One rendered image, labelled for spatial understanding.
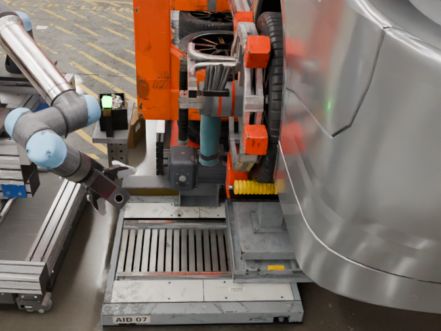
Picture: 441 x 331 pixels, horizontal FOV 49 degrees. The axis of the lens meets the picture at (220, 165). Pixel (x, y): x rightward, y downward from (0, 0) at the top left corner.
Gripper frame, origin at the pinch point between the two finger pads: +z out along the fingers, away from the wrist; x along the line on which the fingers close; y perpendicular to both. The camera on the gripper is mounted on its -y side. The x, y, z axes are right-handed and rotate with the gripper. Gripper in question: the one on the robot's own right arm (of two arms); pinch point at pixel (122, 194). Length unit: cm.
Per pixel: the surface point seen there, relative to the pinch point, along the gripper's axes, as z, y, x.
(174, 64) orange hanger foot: 69, 61, -57
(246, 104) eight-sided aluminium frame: 26, -2, -46
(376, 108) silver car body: -32, -53, -42
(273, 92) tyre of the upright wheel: 25, -9, -54
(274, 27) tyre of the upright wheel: 24, 5, -74
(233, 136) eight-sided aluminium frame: 72, 16, -43
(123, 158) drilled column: 109, 80, -7
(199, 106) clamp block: 27.9, 13.1, -38.2
